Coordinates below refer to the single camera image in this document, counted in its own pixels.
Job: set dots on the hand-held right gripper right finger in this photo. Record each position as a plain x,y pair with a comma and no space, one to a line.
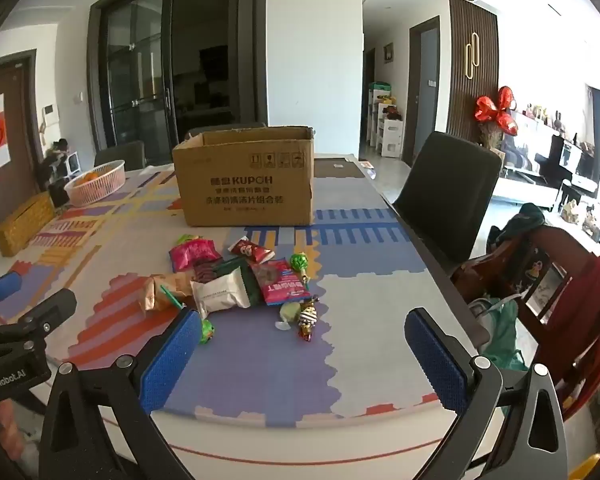
435,360

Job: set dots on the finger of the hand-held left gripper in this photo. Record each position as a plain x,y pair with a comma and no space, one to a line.
0,288
47,310

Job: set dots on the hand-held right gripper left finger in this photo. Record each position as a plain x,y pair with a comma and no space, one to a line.
172,355

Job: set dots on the small red snack packet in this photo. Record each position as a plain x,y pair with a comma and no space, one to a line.
247,250

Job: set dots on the striped candy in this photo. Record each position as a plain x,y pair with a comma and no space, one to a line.
307,316

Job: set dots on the green lollipop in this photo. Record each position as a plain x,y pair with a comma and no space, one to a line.
298,262

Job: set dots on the brown cardboard box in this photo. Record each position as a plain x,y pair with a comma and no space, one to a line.
240,195

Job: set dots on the person's left hand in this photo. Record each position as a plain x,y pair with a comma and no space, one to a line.
9,432

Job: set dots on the green round candy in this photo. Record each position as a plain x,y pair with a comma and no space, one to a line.
207,331

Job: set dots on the orange beige snack packet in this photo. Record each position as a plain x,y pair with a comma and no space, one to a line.
162,295

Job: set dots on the yellow woven box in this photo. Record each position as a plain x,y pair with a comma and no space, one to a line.
22,225

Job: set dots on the teal cloth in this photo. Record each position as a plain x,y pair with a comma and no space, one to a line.
500,332

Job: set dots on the white and green snack packet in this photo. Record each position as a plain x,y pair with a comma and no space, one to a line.
222,292

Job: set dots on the dark red checkered packet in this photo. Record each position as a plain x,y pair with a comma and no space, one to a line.
207,274

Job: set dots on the pink snack packet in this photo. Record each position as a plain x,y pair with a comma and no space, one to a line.
192,254

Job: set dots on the pale green candy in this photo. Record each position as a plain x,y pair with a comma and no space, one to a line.
290,312

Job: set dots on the magenta snack packet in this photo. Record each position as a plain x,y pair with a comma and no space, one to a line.
280,287

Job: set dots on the white plastic basket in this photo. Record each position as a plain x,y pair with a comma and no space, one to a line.
92,190

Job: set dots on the pile of oranges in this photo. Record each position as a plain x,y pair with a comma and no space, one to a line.
92,176

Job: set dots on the black bag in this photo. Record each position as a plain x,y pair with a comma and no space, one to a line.
57,150

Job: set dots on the red wooden chair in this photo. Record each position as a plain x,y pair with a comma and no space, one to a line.
580,310

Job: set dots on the dark upholstered chair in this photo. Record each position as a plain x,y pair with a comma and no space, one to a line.
445,195
215,131
122,154

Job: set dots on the dark green cloth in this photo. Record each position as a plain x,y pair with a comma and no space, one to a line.
525,217

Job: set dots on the brown entrance door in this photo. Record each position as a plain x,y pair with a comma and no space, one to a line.
20,110

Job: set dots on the yellow object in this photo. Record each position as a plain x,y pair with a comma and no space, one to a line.
587,467

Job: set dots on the white shelf unit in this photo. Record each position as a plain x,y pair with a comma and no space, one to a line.
387,132

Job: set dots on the red foil balloons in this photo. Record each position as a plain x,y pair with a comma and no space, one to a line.
500,110

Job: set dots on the black framed glass door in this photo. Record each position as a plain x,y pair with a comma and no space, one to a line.
140,60

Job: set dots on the grey interior door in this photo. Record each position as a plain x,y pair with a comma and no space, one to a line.
425,90

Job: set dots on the white wall intercom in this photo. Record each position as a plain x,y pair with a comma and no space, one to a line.
50,114

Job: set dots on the gold wall ornament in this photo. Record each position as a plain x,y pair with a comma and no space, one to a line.
472,62

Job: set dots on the small framed wall picture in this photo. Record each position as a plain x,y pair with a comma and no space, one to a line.
388,53

